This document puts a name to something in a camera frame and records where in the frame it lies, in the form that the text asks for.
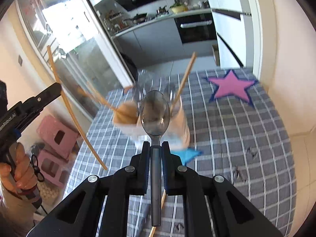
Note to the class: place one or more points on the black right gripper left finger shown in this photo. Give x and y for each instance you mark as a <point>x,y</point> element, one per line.
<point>99,206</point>

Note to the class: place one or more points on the white refrigerator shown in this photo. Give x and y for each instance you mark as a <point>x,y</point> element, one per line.
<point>237,28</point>

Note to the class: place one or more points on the grey checked tablecloth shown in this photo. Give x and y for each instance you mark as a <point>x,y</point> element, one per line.
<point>247,144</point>

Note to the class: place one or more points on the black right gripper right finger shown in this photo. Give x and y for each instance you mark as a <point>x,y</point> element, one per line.
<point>212,206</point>

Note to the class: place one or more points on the cardboard box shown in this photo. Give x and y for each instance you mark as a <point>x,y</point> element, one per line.
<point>216,54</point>

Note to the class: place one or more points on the pink toy house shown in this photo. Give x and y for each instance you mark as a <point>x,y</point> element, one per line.
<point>59,142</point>

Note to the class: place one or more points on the metal spoon dark handle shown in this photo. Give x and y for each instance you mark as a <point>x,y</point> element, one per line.
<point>155,119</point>

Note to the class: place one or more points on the black wok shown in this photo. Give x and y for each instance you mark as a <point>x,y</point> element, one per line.
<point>137,19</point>

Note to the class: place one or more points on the left hand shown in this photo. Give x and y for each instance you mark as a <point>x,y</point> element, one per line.
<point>24,174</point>

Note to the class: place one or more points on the yellow bowl with greens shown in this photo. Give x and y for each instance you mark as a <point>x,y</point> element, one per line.
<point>178,8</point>

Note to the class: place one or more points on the black built-in oven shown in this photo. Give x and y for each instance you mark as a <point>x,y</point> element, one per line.
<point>195,28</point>

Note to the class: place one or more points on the beige plastic utensil holder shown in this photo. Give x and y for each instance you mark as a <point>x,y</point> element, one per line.
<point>177,134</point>

